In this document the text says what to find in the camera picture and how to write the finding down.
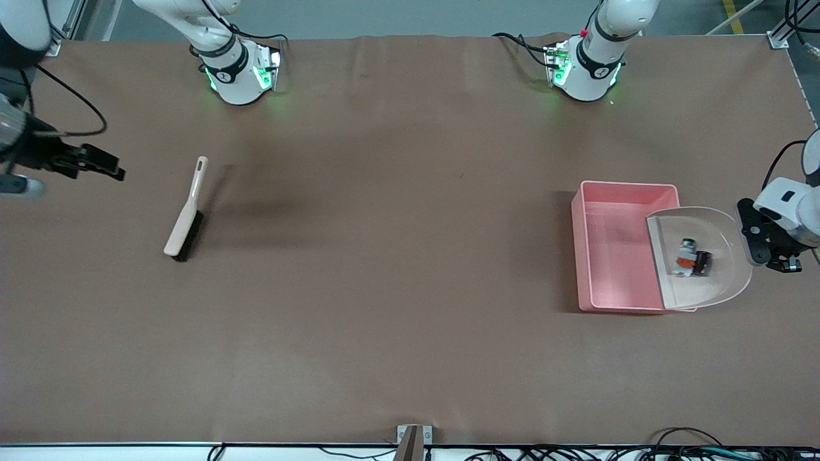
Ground black base cable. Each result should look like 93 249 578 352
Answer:
491 32 559 70
200 0 292 47

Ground thin black cable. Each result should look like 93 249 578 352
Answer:
206 442 398 461

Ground table cover cloth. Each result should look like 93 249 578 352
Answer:
0 32 820 446

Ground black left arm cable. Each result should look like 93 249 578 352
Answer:
761 139 810 194

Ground aluminium frame profile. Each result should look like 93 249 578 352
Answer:
44 0 85 57
767 14 803 51

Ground beige brush with black bristles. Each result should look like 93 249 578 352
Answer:
163 156 210 263

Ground white and orange electronic part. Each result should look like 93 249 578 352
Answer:
671 238 700 278

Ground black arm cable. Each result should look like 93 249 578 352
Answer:
26 63 108 138
761 139 810 194

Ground beige plastic dustpan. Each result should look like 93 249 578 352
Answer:
645 206 754 312

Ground black left base cable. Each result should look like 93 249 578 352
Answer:
491 32 559 70

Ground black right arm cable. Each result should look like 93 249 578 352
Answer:
26 63 108 138

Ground metal table clamp bracket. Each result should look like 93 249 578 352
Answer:
396 425 433 461

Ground black right base cable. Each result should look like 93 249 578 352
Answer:
200 0 292 47

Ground black cable bundle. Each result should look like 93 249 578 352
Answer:
461 427 820 461

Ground pink plastic bin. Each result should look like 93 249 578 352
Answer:
571 181 698 314

